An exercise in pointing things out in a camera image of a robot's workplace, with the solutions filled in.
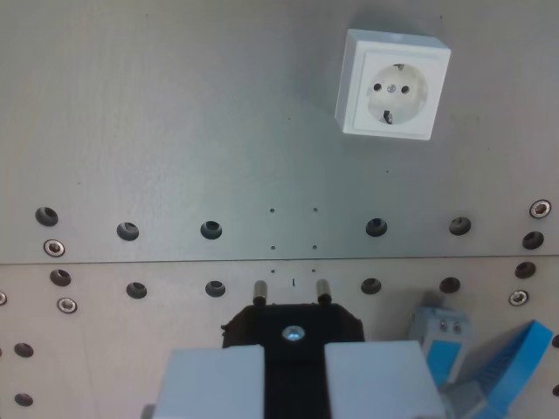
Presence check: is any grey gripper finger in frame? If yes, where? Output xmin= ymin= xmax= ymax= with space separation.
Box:
xmin=140 ymin=347 xmax=266 ymax=419
xmin=324 ymin=340 xmax=447 ymax=419

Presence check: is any black two-pin power plug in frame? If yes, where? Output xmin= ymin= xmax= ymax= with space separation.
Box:
xmin=220 ymin=280 xmax=367 ymax=419

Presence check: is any blue ribbed plastic holder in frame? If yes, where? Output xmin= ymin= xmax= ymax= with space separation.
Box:
xmin=438 ymin=319 xmax=559 ymax=419

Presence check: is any white and blue rail module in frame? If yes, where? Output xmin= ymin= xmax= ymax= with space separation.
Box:
xmin=408 ymin=305 xmax=480 ymax=387

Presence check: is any white wall socket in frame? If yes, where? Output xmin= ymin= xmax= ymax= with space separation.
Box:
xmin=334 ymin=28 xmax=452 ymax=141

